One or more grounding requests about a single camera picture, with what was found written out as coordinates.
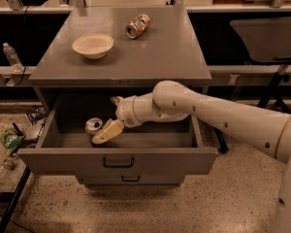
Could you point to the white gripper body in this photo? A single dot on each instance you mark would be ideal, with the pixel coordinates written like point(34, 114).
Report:
point(125, 111)

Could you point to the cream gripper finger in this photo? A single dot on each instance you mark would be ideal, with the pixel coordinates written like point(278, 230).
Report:
point(116, 100)
point(111, 129)

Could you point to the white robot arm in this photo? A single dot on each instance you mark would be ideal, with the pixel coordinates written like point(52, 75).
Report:
point(172, 101)

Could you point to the grey metal drawer cabinet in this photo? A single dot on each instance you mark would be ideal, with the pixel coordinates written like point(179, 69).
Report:
point(168, 50)

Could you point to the open grey top drawer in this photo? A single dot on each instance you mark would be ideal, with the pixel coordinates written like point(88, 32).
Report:
point(151, 149)

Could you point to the crushed brown soda can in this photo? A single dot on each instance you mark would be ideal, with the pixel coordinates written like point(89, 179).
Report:
point(138, 26)

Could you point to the white paper bowl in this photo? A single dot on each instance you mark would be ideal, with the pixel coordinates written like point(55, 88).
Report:
point(93, 45)

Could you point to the dark snack packet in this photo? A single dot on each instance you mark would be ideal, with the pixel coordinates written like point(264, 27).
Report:
point(36, 114)

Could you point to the green chip bag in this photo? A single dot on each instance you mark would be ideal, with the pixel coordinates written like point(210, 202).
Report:
point(11, 140)

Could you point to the plastic bottle on low table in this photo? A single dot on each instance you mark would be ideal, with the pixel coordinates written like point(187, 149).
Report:
point(6, 168)

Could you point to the clear plastic water bottle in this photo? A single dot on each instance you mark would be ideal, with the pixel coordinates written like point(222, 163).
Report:
point(13, 58)

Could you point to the dark office chair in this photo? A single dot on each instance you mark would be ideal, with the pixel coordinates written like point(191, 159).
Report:
point(260, 41)

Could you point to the black top drawer handle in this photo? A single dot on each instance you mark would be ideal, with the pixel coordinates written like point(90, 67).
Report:
point(118, 163)

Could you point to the black drawer handle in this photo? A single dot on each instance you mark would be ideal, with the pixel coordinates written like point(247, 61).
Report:
point(130, 179)
point(118, 163)

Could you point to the black lower drawer handle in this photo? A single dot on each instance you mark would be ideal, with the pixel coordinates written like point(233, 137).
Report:
point(130, 179)

